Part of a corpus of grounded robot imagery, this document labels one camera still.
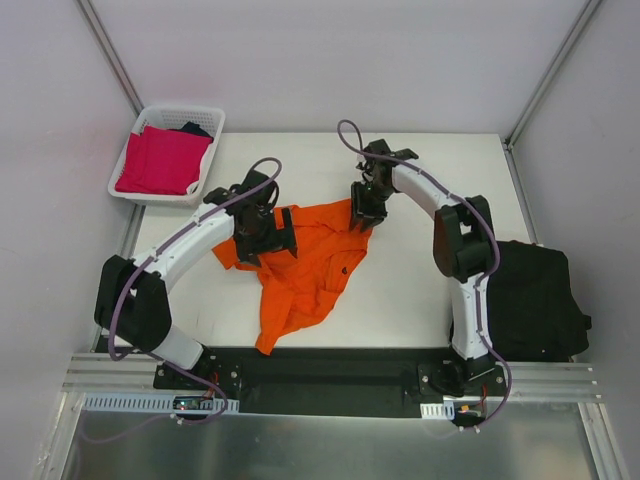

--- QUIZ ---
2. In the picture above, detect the orange t shirt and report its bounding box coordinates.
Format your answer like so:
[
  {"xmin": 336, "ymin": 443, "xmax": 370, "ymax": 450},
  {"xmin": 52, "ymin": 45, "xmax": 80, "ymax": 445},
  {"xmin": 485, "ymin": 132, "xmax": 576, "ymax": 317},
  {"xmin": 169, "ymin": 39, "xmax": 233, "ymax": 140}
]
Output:
[{"xmin": 212, "ymin": 199, "xmax": 372, "ymax": 355}]

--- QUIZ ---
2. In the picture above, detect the white plastic basket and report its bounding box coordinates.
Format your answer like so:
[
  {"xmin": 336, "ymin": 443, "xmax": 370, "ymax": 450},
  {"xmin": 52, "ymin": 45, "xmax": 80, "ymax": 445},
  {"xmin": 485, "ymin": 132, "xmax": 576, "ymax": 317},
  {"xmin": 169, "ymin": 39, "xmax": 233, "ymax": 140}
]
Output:
[{"xmin": 107, "ymin": 105, "xmax": 226, "ymax": 206}]

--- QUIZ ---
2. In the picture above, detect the pink t shirt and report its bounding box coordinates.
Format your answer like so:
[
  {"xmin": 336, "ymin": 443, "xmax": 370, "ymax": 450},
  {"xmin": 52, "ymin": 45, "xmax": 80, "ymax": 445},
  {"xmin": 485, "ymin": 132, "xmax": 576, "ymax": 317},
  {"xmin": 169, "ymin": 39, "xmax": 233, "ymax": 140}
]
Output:
[{"xmin": 114, "ymin": 126, "xmax": 213, "ymax": 196}]

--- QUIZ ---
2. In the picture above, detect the black t shirt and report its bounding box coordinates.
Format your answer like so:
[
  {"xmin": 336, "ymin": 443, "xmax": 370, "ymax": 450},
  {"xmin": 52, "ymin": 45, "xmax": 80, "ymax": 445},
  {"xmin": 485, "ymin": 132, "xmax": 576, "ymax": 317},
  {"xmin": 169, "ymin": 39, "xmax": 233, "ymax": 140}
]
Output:
[{"xmin": 487, "ymin": 240, "xmax": 591, "ymax": 362}]

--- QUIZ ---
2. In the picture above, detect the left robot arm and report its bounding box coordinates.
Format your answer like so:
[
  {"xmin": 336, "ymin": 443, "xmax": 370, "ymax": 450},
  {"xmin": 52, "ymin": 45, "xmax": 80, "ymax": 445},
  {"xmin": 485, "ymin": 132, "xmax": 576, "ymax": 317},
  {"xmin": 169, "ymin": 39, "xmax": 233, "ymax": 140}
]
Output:
[{"xmin": 94, "ymin": 166, "xmax": 297, "ymax": 389}]

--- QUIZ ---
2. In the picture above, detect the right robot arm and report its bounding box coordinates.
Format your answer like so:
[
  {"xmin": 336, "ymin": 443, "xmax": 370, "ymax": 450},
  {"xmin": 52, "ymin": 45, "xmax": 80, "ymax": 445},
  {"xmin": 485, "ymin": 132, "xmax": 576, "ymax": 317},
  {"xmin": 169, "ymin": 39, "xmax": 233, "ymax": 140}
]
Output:
[{"xmin": 350, "ymin": 139, "xmax": 500, "ymax": 397}]

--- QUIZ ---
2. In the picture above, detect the dark navy t shirt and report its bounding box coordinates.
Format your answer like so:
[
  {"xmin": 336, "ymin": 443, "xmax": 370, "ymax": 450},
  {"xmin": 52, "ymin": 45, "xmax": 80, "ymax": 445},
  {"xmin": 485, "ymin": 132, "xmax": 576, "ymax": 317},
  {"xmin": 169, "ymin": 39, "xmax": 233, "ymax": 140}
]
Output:
[{"xmin": 179, "ymin": 121, "xmax": 214, "ymax": 141}]

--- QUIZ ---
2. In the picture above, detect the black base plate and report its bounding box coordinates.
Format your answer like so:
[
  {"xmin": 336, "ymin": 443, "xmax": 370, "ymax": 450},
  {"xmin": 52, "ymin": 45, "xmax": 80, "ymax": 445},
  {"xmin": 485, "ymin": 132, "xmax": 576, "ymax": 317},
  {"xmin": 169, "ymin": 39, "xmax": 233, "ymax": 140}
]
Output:
[{"xmin": 152, "ymin": 347, "xmax": 509, "ymax": 416}]

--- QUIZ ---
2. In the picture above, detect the right white cable duct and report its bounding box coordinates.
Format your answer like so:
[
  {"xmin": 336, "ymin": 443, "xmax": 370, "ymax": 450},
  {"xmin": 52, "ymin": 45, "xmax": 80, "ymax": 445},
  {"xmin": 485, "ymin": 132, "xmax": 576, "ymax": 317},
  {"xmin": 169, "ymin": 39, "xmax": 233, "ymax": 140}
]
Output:
[{"xmin": 420, "ymin": 401, "xmax": 455, "ymax": 421}]

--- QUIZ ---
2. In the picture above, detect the white cable duct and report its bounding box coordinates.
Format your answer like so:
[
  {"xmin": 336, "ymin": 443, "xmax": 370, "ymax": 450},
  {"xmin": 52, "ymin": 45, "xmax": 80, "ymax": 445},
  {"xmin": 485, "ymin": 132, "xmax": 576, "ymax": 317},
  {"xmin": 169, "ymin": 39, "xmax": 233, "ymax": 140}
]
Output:
[
  {"xmin": 83, "ymin": 393, "xmax": 240, "ymax": 415},
  {"xmin": 420, "ymin": 401, "xmax": 455, "ymax": 421}
]

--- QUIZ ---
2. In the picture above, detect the left white cable duct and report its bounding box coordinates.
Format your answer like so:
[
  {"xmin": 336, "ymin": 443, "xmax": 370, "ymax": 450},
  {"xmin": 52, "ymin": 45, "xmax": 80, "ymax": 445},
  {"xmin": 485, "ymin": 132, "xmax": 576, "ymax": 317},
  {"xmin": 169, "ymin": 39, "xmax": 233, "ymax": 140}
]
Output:
[{"xmin": 83, "ymin": 393, "xmax": 240, "ymax": 415}]

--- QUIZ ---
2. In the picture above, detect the left aluminium frame post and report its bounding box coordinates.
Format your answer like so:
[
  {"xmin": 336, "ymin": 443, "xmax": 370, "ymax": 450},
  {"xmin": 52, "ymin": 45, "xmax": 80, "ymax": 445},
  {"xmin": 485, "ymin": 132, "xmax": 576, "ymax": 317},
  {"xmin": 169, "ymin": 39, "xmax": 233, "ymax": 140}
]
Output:
[{"xmin": 74, "ymin": 0, "xmax": 144, "ymax": 115}]

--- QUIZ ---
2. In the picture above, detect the aluminium frame post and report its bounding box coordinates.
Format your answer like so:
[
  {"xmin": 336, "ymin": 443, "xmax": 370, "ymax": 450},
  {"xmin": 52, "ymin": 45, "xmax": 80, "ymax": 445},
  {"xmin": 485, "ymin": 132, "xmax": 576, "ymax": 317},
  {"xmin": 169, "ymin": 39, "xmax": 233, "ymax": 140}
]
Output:
[
  {"xmin": 74, "ymin": 0, "xmax": 144, "ymax": 115},
  {"xmin": 503, "ymin": 0, "xmax": 605, "ymax": 151}
]

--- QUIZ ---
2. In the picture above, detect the right aluminium frame post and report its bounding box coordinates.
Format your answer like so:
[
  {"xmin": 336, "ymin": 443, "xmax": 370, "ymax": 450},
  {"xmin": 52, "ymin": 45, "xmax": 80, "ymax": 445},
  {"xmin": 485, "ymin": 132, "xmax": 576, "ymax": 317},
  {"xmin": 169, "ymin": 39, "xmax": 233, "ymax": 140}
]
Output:
[{"xmin": 503, "ymin": 0, "xmax": 605, "ymax": 151}]

